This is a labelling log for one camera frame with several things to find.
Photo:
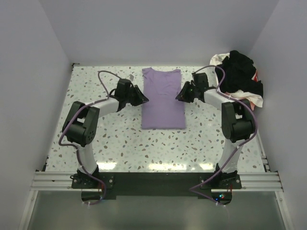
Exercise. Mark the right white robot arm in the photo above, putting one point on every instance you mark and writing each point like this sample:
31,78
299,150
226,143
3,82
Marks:
238,124

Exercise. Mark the purple t shirt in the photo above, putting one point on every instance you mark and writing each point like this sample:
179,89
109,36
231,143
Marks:
162,111

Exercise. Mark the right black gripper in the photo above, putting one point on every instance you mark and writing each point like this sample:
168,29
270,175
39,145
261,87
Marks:
183,96

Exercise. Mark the aluminium frame rail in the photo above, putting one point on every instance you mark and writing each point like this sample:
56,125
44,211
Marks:
250,181

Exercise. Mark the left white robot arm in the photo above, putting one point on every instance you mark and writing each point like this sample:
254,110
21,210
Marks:
80,126

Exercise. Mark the white pink t shirt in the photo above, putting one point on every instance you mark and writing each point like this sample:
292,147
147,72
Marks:
255,99

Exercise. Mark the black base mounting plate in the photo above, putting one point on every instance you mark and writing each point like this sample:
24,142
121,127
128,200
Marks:
109,186

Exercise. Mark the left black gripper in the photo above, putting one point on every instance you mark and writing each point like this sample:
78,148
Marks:
140,97

